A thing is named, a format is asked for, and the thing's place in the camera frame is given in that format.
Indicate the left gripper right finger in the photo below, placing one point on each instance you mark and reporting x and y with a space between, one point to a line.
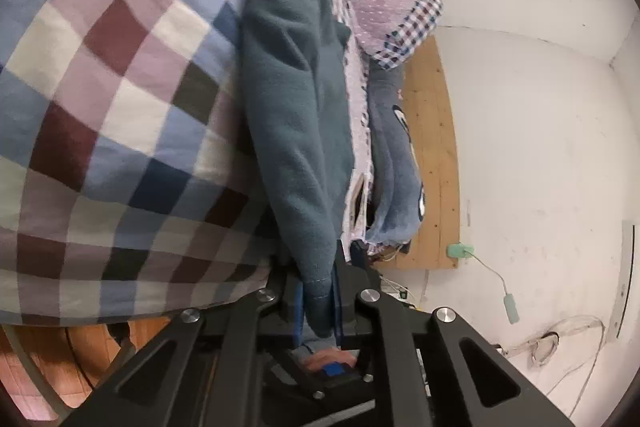
428 369

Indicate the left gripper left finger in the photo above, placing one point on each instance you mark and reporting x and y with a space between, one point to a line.
204 368

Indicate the teal blue shirt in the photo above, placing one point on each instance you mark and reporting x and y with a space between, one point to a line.
294 89

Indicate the person left hand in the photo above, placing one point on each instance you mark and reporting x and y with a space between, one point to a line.
328 357

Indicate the blue grey plush pillow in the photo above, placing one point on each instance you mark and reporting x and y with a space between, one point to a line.
398 199

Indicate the plaid checkered bed sheet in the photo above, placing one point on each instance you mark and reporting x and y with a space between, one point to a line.
130 184

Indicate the wooden headboard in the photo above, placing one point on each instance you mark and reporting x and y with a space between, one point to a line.
424 99

